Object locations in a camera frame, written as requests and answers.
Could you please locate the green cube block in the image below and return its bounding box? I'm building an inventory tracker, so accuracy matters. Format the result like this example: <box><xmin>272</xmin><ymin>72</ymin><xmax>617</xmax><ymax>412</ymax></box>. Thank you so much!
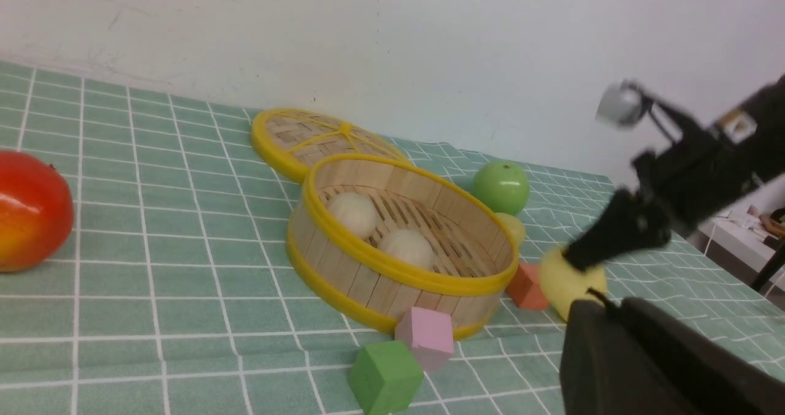
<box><xmin>347</xmin><ymin>340</ymin><xmax>424</xmax><ymax>414</ymax></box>

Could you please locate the yellow bun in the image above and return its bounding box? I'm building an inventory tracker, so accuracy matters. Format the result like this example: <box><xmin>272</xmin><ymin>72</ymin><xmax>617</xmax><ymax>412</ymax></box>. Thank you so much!
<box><xmin>538</xmin><ymin>246</ymin><xmax>608</xmax><ymax>322</ymax></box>
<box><xmin>496</xmin><ymin>212</ymin><xmax>526</xmax><ymax>249</ymax></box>

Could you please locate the red pomegranate fruit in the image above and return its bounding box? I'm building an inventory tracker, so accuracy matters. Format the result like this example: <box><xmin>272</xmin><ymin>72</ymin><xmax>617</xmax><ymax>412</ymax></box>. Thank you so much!
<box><xmin>1</xmin><ymin>150</ymin><xmax>75</xmax><ymax>273</ymax></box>

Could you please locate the green apple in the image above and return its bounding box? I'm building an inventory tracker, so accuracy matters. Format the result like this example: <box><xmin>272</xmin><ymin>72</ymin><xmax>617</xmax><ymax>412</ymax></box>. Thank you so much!
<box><xmin>469</xmin><ymin>160</ymin><xmax>530</xmax><ymax>216</ymax></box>

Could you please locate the white bun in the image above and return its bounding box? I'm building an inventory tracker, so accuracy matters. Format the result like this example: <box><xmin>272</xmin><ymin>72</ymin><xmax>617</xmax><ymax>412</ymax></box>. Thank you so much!
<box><xmin>377</xmin><ymin>229</ymin><xmax>435</xmax><ymax>272</ymax></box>
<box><xmin>326</xmin><ymin>192</ymin><xmax>379</xmax><ymax>241</ymax></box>

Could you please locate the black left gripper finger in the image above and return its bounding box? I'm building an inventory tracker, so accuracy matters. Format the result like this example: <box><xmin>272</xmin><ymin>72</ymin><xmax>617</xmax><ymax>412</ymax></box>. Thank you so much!
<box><xmin>559</xmin><ymin>297</ymin><xmax>784</xmax><ymax>414</ymax></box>

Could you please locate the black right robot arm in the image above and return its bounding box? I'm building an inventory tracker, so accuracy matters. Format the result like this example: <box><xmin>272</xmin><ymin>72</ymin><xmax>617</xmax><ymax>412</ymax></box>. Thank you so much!
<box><xmin>562</xmin><ymin>79</ymin><xmax>784</xmax><ymax>272</ymax></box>

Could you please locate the woven bamboo steamer lid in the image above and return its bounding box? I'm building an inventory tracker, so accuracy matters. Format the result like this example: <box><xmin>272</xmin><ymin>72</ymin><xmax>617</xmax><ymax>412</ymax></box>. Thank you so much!
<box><xmin>250</xmin><ymin>108</ymin><xmax>408</xmax><ymax>184</ymax></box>

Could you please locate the white side table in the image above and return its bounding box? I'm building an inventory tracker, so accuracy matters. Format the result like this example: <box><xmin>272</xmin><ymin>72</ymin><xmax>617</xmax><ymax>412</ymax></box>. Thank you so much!
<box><xmin>687</xmin><ymin>206</ymin><xmax>783</xmax><ymax>309</ymax></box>

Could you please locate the pink cube block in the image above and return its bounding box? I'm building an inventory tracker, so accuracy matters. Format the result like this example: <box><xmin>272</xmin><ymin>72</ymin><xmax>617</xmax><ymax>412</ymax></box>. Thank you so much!
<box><xmin>394</xmin><ymin>306</ymin><xmax>454</xmax><ymax>373</ymax></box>

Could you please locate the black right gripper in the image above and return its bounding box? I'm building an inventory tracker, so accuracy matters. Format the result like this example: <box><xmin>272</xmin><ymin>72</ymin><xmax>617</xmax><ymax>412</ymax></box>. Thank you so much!
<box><xmin>561</xmin><ymin>105</ymin><xmax>767</xmax><ymax>272</ymax></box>

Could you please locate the orange cube block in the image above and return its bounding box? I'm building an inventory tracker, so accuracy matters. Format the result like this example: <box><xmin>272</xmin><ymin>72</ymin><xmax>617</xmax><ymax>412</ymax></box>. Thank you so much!
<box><xmin>507</xmin><ymin>261</ymin><xmax>549</xmax><ymax>311</ymax></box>

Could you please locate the bamboo steamer tray yellow rim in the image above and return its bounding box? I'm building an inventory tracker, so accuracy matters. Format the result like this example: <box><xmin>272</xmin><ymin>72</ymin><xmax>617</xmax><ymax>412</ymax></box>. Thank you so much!
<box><xmin>286</xmin><ymin>153</ymin><xmax>519</xmax><ymax>340</ymax></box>

